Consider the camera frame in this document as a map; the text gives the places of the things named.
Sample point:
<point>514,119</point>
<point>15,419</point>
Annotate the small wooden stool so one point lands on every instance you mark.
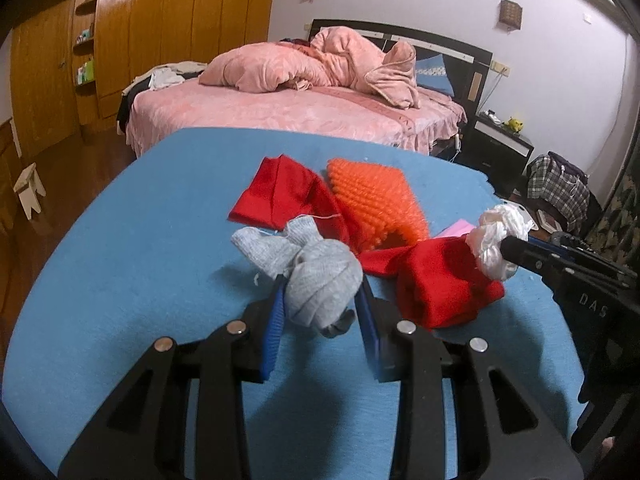
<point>30,187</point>

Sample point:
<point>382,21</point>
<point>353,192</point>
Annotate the dark garment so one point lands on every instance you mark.
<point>131,105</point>

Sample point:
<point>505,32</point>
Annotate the green bottle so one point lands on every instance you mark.
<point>86,71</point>

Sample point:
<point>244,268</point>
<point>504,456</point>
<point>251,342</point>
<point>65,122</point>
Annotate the white scale with red centre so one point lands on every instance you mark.
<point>544,220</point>

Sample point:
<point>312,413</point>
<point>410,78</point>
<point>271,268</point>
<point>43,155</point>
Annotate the bed with dark headboard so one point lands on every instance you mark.
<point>300,120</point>

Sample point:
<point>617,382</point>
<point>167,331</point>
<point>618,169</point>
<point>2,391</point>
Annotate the large wall lamp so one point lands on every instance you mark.
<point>510,13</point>

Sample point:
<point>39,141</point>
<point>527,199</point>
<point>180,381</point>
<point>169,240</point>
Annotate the large blue pillow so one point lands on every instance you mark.
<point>435,75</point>

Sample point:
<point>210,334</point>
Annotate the dark nightstand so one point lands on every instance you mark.
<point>495,160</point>

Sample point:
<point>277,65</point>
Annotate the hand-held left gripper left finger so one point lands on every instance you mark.
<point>272,330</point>

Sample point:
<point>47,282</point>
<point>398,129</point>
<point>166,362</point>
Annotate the white desk phone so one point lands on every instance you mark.
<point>490,116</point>

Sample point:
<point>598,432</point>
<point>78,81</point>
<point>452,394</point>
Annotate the pink flat cloth piece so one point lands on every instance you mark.
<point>455,229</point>

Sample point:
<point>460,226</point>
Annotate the beige garment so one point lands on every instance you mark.
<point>185,66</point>

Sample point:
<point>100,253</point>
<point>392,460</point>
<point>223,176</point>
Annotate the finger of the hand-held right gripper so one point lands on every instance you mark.
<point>590,255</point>
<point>530,260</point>

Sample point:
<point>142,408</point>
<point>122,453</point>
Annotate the wooden wardrobe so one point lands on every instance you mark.
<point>150,35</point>

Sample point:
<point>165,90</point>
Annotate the blue table cloth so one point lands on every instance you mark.
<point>150,260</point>

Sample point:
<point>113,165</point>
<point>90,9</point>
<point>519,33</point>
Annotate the dark clothes on plaid bag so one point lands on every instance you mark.
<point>562,160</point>

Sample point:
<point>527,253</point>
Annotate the dark patterned curtain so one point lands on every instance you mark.
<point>625,135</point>

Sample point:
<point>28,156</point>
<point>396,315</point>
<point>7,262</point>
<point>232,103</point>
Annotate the small toiletry bottles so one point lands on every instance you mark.
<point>85,35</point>

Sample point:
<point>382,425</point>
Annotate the red cloth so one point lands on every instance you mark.
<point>440,285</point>
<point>285,195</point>

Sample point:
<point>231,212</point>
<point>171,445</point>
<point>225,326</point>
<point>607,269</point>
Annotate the white garment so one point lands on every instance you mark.
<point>165,79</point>

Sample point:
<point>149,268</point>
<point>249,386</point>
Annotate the wall socket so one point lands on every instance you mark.
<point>500,67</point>

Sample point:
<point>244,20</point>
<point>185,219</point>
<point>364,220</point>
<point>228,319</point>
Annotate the orange foam net sleeve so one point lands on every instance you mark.
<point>375,195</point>

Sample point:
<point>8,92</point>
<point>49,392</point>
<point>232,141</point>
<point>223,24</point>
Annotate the grey sock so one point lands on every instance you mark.
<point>320,275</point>

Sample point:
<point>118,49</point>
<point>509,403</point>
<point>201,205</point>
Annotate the white cloth bundle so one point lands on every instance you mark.
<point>495,235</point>

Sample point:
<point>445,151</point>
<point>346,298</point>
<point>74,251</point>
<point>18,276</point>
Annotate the pink duvet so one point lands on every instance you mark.
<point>300,65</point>

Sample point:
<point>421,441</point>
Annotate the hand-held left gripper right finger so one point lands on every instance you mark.
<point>377,340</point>

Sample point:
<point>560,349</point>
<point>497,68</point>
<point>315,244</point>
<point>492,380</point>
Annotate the plaid bag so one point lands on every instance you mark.
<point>555,190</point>

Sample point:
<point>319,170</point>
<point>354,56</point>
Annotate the yellow plush toy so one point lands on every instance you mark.
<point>514,125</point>

